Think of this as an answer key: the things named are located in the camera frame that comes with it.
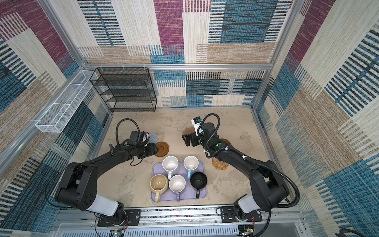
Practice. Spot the brown wooden round coaster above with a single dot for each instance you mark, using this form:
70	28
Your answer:
163	149

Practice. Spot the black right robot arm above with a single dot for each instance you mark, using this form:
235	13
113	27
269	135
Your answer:
270	187

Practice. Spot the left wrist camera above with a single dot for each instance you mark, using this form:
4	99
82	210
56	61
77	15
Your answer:
136	138

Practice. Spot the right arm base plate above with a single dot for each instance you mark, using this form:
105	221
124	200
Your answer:
230	214

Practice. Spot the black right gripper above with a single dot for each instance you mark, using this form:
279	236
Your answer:
193	137

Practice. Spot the white mug blue handle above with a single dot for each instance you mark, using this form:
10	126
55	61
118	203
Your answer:
191	164

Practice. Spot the aluminium front rail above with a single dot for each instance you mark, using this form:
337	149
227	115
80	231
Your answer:
183	221

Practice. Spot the woven rattan round coaster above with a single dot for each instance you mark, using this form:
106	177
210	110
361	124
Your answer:
219	165

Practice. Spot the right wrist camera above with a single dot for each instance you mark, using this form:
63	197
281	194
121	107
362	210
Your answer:
196	122

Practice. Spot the white wire mesh basket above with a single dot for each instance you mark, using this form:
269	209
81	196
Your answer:
56	118

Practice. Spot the black wire shelf rack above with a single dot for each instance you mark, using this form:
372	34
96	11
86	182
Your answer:
125	89

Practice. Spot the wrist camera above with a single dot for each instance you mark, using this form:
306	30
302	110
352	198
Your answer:
136	138
196	122

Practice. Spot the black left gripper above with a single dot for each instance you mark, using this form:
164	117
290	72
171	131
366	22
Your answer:
151	149

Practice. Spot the white mug purple handle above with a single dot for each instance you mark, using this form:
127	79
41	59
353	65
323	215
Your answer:
177	184

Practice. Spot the beige mug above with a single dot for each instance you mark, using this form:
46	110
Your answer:
158	186

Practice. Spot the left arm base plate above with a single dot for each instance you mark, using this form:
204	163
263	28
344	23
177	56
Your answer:
129	217

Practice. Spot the blue knitted round coaster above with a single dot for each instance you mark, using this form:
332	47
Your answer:
152	138

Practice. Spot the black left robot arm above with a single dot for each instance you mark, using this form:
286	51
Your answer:
78	185

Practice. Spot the black mug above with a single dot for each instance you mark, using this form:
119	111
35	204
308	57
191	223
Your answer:
198	181

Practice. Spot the dark brown round coaster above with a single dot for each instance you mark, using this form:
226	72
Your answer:
225	140

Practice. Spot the lavender plastic tray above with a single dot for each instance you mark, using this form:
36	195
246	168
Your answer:
189	192

